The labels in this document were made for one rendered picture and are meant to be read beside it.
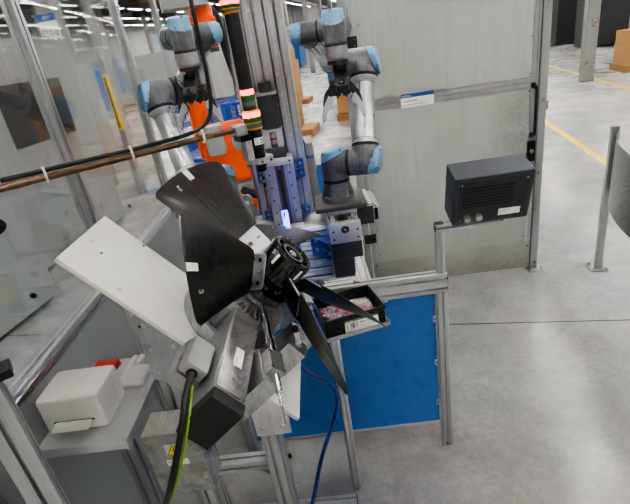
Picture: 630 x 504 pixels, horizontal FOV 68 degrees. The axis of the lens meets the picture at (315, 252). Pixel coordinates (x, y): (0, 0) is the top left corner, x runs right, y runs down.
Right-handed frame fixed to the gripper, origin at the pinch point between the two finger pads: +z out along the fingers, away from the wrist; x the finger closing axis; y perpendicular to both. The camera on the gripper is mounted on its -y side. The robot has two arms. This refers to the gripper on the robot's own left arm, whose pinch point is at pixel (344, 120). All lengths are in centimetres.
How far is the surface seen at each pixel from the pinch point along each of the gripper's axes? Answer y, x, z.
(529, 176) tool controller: -22, -56, 22
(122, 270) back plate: -67, 61, 16
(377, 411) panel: -15, 1, 121
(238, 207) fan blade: -52, 33, 9
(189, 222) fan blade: -81, 37, 1
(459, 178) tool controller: -21.2, -33.6, 20.0
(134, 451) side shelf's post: -64, 78, 77
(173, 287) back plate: -61, 52, 26
